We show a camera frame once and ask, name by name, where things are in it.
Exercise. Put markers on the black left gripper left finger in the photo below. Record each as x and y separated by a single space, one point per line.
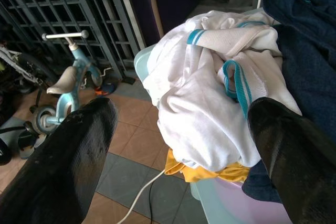
60 161

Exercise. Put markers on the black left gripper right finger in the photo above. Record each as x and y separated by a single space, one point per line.
296 161

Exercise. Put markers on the light blue kids balance bike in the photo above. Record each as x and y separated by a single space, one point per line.
68 82

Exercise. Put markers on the pale green laundry basket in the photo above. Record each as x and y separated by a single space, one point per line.
228 203

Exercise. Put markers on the orange and blue toy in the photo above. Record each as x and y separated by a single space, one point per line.
106 89

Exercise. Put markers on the yellow garment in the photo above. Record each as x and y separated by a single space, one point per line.
210 171

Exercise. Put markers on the black stroller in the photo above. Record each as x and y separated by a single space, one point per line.
21 72

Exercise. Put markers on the dark blue garment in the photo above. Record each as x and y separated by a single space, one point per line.
307 51

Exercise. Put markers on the white garment with teal stripes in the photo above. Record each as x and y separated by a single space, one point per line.
204 98

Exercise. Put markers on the dark metal grille gate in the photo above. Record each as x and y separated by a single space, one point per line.
65 11

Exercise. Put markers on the wooden chair leg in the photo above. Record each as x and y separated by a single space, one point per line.
156 6

